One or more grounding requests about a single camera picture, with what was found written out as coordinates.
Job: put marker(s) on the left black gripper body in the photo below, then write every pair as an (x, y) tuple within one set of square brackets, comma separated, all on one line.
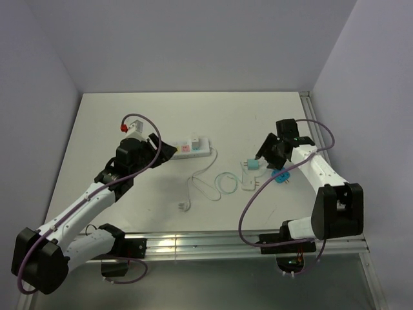
[(148, 153)]

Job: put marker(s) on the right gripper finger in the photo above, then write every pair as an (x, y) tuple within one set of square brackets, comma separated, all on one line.
[(268, 147), (274, 163)]

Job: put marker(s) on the white charger block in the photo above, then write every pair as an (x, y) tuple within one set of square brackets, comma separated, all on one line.
[(194, 141)]

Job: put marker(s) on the teal charger plug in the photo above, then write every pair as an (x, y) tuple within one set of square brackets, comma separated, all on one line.
[(252, 164)]

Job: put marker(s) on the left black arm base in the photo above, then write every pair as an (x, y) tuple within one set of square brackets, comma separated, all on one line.
[(130, 251)]

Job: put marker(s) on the white colourful power strip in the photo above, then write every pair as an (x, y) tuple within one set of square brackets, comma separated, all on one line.
[(184, 150)]

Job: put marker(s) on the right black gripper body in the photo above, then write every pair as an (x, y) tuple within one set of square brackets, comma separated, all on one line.
[(276, 154)]

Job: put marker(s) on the blue plug adapter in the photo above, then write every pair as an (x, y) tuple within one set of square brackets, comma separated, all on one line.
[(281, 176)]

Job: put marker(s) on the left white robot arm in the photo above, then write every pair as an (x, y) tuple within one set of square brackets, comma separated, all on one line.
[(44, 257)]

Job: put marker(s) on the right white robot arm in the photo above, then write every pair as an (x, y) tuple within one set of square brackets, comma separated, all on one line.
[(338, 210)]

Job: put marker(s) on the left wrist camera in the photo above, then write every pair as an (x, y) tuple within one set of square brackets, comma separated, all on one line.
[(135, 130)]

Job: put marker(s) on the white two-pin plug adapter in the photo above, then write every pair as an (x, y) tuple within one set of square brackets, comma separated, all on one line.
[(249, 179)]

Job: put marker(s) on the aluminium frame rail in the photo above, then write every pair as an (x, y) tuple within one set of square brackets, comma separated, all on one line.
[(197, 258)]

